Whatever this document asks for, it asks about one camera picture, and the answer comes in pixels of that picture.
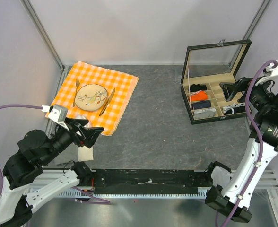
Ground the black white trimmed underwear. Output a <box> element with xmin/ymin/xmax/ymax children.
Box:
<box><xmin>222</xmin><ymin>103</ymin><xmax>245</xmax><ymax>115</ymax></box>

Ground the orange rolled underwear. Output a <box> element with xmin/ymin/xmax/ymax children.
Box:
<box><xmin>190</xmin><ymin>90</ymin><xmax>208</xmax><ymax>102</ymax></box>

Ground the white crumpled cloth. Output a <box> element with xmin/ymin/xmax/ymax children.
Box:
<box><xmin>76</xmin><ymin>114</ymin><xmax>92</xmax><ymax>128</ymax></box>

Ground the black rolled underwear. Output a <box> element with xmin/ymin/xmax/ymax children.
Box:
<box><xmin>189</xmin><ymin>84</ymin><xmax>208</xmax><ymax>92</ymax></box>

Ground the navy rolled underwear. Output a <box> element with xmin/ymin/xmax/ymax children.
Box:
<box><xmin>191</xmin><ymin>100</ymin><xmax>211</xmax><ymax>110</ymax></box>

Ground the aluminium left frame post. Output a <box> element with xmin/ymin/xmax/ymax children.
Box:
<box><xmin>20</xmin><ymin>0</ymin><xmax>66</xmax><ymax>71</ymax></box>

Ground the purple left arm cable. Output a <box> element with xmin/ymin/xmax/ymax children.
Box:
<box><xmin>0</xmin><ymin>105</ymin><xmax>111</xmax><ymax>220</ymax></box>

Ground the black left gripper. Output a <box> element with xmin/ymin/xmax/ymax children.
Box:
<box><xmin>42</xmin><ymin>116</ymin><xmax>105</xmax><ymax>165</ymax></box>

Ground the black divided storage box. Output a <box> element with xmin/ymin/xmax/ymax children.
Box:
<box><xmin>181</xmin><ymin>40</ymin><xmax>251</xmax><ymax>125</ymax></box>

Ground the grey white rolled underwear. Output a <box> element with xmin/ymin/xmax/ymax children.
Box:
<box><xmin>193</xmin><ymin>108</ymin><xmax>217</xmax><ymax>120</ymax></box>

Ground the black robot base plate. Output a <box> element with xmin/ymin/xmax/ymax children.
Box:
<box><xmin>77</xmin><ymin>163</ymin><xmax>225</xmax><ymax>195</ymax></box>

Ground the gold black knife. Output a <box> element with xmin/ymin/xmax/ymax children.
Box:
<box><xmin>99</xmin><ymin>88</ymin><xmax>116</xmax><ymax>116</ymax></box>

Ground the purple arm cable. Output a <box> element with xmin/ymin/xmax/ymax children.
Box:
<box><xmin>0</xmin><ymin>105</ymin><xmax>111</xmax><ymax>220</ymax></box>
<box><xmin>215</xmin><ymin>60</ymin><xmax>277</xmax><ymax>227</ymax></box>

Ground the beige bird pattern plate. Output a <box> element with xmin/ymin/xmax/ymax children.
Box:
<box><xmin>75</xmin><ymin>84</ymin><xmax>108</xmax><ymax>112</ymax></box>

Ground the aluminium right frame post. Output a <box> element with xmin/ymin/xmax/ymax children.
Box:
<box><xmin>228</xmin><ymin>0</ymin><xmax>271</xmax><ymax>71</ymax></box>

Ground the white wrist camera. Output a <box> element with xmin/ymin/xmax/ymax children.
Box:
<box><xmin>255</xmin><ymin>59</ymin><xmax>278</xmax><ymax>86</ymax></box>
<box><xmin>48</xmin><ymin>105</ymin><xmax>69</xmax><ymax>130</ymax></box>

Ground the aluminium frame post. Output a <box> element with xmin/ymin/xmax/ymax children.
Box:
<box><xmin>228</xmin><ymin>0</ymin><xmax>271</xmax><ymax>71</ymax></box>
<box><xmin>20</xmin><ymin>0</ymin><xmax>66</xmax><ymax>71</ymax></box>

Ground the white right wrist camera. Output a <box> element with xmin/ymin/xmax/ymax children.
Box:
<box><xmin>255</xmin><ymin>59</ymin><xmax>278</xmax><ymax>86</ymax></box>

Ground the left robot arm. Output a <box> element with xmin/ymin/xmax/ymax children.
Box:
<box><xmin>0</xmin><ymin>118</ymin><xmax>104</xmax><ymax>227</ymax></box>

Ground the light blue cable duct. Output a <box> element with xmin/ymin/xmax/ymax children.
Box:
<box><xmin>56</xmin><ymin>187</ymin><xmax>210</xmax><ymax>199</ymax></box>

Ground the orange checkered cloth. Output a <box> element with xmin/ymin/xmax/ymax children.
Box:
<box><xmin>52</xmin><ymin>61</ymin><xmax>139</xmax><ymax>136</ymax></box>

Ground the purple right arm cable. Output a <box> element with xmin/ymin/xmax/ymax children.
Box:
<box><xmin>215</xmin><ymin>60</ymin><xmax>277</xmax><ymax>227</ymax></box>

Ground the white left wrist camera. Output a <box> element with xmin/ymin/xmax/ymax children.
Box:
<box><xmin>48</xmin><ymin>105</ymin><xmax>69</xmax><ymax>130</ymax></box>

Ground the gold fork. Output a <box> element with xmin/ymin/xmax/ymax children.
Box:
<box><xmin>72</xmin><ymin>79</ymin><xmax>80</xmax><ymax>107</ymax></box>

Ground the beige folded cloth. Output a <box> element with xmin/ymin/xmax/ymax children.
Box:
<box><xmin>78</xmin><ymin>146</ymin><xmax>94</xmax><ymax>162</ymax></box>

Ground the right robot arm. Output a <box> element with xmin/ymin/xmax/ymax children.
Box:
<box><xmin>204</xmin><ymin>82</ymin><xmax>278</xmax><ymax>226</ymax></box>

